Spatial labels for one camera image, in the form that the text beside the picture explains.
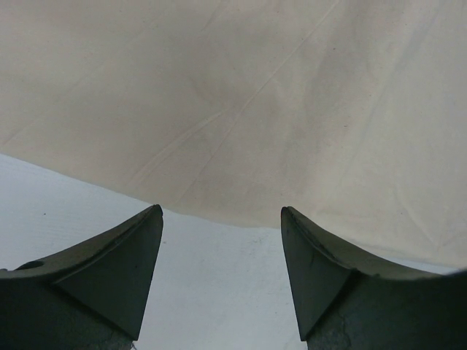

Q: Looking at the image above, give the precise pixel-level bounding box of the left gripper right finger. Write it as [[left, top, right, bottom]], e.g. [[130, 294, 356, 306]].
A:
[[281, 206, 466, 349]]

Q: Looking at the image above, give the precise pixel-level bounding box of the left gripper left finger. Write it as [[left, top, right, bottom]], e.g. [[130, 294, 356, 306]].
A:
[[1, 205, 163, 349]]

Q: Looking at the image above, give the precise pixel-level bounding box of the beige wrapping cloth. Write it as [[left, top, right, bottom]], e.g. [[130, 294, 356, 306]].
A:
[[1, 1, 466, 269]]

